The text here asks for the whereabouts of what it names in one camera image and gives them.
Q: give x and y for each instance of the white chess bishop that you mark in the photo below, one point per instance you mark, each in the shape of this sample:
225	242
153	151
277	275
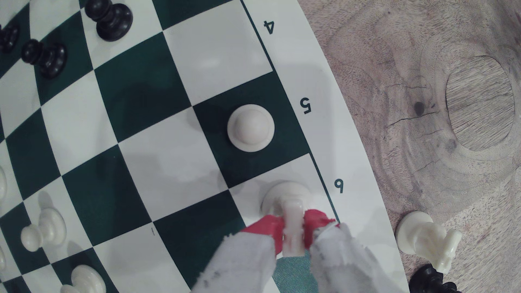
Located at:
292	228

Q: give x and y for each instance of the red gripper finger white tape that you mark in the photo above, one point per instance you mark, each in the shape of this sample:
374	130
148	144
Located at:
240	264
342	264

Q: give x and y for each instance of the white chess pawn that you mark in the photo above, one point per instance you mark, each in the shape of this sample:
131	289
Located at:
250	128
49	228
85	280

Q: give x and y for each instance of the green white chess board mat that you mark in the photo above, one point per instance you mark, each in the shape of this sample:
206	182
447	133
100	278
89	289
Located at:
171	171

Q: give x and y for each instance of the white chess knight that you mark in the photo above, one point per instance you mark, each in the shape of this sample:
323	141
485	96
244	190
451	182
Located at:
423	238

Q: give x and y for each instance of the black chess pawn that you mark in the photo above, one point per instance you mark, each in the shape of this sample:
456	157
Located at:
8	38
116	22
51	61

